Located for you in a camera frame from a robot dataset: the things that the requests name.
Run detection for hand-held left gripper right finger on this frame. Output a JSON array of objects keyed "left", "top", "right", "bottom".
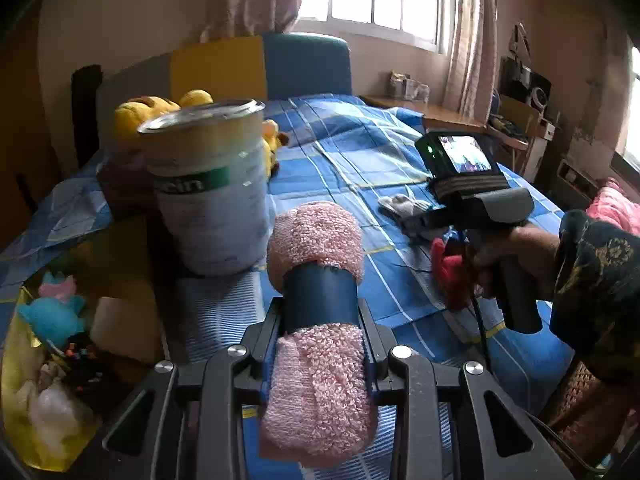
[{"left": 357, "top": 297, "right": 576, "bottom": 480}]

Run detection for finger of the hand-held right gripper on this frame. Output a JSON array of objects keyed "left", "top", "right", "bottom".
[{"left": 406, "top": 210, "right": 451, "bottom": 233}]

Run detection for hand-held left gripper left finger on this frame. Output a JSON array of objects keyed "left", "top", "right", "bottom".
[{"left": 102, "top": 297, "right": 283, "bottom": 480}]

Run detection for white grey socks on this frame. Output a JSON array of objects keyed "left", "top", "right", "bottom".
[{"left": 377, "top": 193, "right": 451, "bottom": 241}]

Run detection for pink towel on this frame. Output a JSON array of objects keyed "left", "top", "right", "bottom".
[{"left": 257, "top": 201, "right": 383, "bottom": 470}]

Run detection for white foam block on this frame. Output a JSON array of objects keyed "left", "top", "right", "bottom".
[{"left": 92, "top": 296, "right": 161, "bottom": 363}]

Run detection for gold metal tray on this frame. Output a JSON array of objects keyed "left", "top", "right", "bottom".
[{"left": 0, "top": 220, "right": 166, "bottom": 473}]

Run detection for person's right hand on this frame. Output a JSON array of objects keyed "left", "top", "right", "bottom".
[{"left": 470, "top": 224, "right": 562, "bottom": 306}]

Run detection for red plush toy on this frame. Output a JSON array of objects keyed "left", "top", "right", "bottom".
[{"left": 431, "top": 237, "right": 481, "bottom": 311}]

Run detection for blue plaid bedsheet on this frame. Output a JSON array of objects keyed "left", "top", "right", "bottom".
[{"left": 0, "top": 94, "right": 576, "bottom": 480}]

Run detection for wooden desk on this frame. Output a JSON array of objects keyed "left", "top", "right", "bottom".
[{"left": 360, "top": 94, "right": 488, "bottom": 133}]

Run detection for large tin can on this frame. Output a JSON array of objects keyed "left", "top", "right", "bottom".
[{"left": 137, "top": 99, "right": 271, "bottom": 277}]

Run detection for black radio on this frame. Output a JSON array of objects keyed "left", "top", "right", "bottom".
[{"left": 500, "top": 57, "right": 551, "bottom": 108}]

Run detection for clear glass containers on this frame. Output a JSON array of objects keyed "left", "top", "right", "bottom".
[{"left": 390, "top": 72, "right": 431, "bottom": 101}]

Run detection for pink cloth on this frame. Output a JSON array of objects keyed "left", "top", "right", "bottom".
[{"left": 585, "top": 180, "right": 640, "bottom": 236}]

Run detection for dark speckled cloth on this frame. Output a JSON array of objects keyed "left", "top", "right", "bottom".
[{"left": 50, "top": 342, "right": 108, "bottom": 411}]

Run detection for maroon cardboard box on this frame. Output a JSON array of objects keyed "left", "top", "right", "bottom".
[{"left": 97, "top": 150, "right": 161, "bottom": 221}]

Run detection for grey yellow blue headboard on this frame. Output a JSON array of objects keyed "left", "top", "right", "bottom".
[{"left": 95, "top": 32, "right": 353, "bottom": 111}]

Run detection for brown woven chair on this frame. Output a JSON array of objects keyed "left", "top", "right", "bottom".
[{"left": 537, "top": 360, "right": 631, "bottom": 461}]

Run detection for blue plush toy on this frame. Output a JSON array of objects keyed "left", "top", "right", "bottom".
[{"left": 19, "top": 270, "right": 87, "bottom": 351}]

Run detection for crumpled clear plastic bag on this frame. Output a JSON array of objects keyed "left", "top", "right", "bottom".
[{"left": 15, "top": 375, "right": 96, "bottom": 461}]

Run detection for yellow plush toy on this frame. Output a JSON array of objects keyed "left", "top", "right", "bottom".
[{"left": 114, "top": 89, "right": 291, "bottom": 178}]

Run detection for black rolled mat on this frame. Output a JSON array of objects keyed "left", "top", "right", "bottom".
[{"left": 71, "top": 64, "right": 103, "bottom": 168}]

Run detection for wooden wardrobe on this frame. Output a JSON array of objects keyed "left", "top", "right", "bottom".
[{"left": 0, "top": 10, "right": 76, "bottom": 251}]

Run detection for black cable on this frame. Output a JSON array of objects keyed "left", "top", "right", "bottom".
[{"left": 470, "top": 292, "right": 496, "bottom": 376}]

